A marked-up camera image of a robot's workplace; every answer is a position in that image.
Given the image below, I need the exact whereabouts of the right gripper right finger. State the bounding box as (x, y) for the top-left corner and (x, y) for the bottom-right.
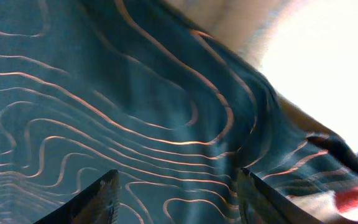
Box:
(237, 168), (322, 224)

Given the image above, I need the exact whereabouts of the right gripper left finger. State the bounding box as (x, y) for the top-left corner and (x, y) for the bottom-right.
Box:
(34, 169), (119, 224)

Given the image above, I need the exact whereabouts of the black shirt with orange lines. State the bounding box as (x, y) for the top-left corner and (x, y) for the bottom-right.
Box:
(0, 1), (358, 223)

